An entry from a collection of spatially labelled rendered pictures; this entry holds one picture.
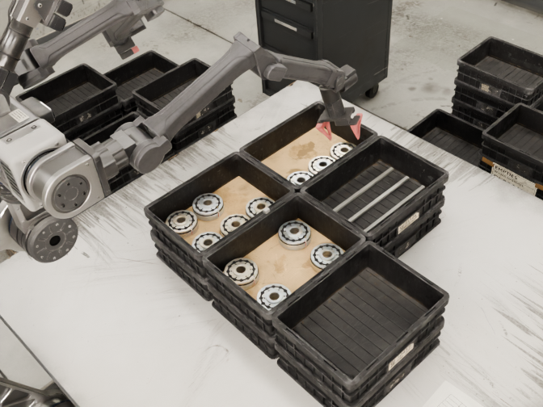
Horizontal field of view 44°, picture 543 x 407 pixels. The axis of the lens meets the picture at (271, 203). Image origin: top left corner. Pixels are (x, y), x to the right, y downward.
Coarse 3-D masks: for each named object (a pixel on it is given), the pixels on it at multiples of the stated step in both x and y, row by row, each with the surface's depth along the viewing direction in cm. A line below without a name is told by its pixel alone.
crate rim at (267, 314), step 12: (312, 204) 211; (264, 216) 208; (348, 228) 203; (228, 240) 202; (360, 240) 199; (216, 252) 199; (348, 252) 196; (204, 264) 197; (216, 276) 195; (240, 288) 189; (300, 288) 187; (252, 300) 185; (288, 300) 184; (264, 312) 182
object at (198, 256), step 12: (228, 156) 230; (240, 156) 230; (192, 180) 223; (276, 180) 220; (168, 192) 219; (288, 192) 216; (276, 204) 212; (156, 216) 211; (168, 228) 207; (240, 228) 206; (180, 240) 203; (192, 252) 200; (204, 252) 199
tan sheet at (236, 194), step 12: (240, 180) 236; (216, 192) 232; (228, 192) 232; (240, 192) 232; (252, 192) 231; (228, 204) 228; (240, 204) 227; (204, 228) 220; (216, 228) 220; (192, 240) 217
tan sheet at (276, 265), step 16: (272, 240) 215; (320, 240) 214; (256, 256) 210; (272, 256) 210; (288, 256) 209; (304, 256) 209; (272, 272) 205; (288, 272) 205; (304, 272) 204; (256, 288) 201; (288, 288) 200
